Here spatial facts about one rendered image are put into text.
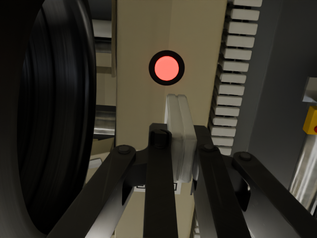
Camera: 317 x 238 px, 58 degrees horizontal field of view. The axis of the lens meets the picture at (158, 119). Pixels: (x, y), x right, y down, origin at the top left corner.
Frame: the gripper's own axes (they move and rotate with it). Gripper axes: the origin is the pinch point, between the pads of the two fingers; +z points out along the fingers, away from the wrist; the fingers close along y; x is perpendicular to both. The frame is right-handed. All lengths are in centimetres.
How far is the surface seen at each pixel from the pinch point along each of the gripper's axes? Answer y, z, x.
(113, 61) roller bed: -12, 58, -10
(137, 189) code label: -3.0, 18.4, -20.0
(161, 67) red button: -0.8, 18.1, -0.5
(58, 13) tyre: -23, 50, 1
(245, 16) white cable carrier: 8.9, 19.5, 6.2
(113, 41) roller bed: -12, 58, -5
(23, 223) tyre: -15.5, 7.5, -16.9
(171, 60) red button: 0.4, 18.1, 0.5
